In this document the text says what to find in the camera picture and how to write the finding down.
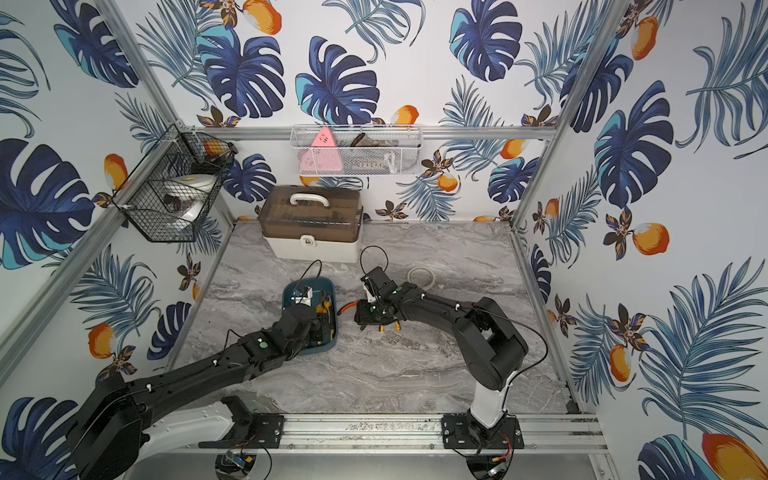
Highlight teal plastic storage tray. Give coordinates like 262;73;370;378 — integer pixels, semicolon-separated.
282;277;338;356

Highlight orange long-nose pliers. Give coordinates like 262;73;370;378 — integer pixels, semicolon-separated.
336;300;359;316

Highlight yellow combination pliers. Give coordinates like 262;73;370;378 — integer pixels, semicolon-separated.
378;321;401;332

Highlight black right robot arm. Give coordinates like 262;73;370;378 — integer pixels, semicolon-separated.
354;267;529;430

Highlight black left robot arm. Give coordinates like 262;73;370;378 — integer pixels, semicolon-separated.
66;304;333;479

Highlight brown and white toolbox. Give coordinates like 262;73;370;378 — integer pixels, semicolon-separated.
258;185;363;263

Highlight pink triangle item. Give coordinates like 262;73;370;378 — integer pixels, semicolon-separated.
298;127;344;176

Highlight white item in black basket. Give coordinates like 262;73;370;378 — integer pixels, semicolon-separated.
162;174;216;229

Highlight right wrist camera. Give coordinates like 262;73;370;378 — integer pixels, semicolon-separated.
362;279;378;304

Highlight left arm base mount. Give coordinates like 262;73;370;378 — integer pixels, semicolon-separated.
198;396;285;450

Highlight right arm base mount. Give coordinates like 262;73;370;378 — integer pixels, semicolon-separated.
441;412;525;451

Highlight white wire wall basket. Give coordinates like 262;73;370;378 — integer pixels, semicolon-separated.
290;124;423;177

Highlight black wire wall basket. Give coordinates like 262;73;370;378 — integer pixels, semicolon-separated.
113;125;237;243

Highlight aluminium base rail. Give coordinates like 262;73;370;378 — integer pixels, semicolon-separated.
117;411;610;455

